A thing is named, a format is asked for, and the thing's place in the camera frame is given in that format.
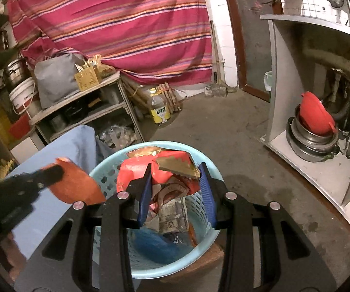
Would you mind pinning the bundle of wooden sticks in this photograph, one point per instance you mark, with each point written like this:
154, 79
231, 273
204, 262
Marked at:
169, 95

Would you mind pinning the yellow corrugated tray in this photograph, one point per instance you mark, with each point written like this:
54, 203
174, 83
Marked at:
6, 168

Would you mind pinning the person's left hand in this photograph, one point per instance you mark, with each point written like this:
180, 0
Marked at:
12, 255

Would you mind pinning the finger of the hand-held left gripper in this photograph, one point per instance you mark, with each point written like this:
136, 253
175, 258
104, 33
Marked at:
45, 175

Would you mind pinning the white plastic bucket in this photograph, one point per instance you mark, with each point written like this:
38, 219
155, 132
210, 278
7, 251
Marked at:
24, 95

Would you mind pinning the stack of steel basins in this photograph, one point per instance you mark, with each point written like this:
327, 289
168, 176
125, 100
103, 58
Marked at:
310, 147

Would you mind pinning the brown framed door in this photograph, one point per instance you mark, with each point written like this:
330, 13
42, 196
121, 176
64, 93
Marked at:
254, 51

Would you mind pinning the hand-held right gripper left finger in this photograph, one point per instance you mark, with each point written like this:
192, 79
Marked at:
144, 200

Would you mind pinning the orange wrapper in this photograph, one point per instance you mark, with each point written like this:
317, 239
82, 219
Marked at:
77, 185

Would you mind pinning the clear plastic bag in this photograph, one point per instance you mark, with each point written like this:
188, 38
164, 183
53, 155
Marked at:
118, 135

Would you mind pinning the steel cooking pot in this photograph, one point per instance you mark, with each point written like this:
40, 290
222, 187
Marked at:
16, 72

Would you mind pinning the red plastic colander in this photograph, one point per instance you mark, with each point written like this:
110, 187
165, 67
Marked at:
315, 112

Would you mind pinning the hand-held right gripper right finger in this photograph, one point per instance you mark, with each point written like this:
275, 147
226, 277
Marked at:
207, 197

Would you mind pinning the low white cabinet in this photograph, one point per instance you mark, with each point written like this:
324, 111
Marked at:
80, 109

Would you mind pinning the red printed snack bag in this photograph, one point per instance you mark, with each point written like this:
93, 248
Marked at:
169, 170

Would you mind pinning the yellow-capped oil bottle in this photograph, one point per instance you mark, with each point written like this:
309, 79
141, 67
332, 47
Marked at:
159, 109

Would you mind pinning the red plastic basin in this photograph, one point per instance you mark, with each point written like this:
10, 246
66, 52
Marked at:
19, 127

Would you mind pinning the yellow chopstick holder box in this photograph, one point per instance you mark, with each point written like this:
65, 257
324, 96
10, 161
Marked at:
86, 77

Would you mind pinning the red striped hanging cloth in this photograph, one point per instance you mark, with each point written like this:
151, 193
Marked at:
108, 24

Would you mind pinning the light blue plastic basket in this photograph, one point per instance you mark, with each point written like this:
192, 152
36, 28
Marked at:
193, 249

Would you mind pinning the brown stool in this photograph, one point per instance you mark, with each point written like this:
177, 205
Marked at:
199, 267

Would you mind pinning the grey fabric bag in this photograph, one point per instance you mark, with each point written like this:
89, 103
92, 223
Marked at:
58, 79

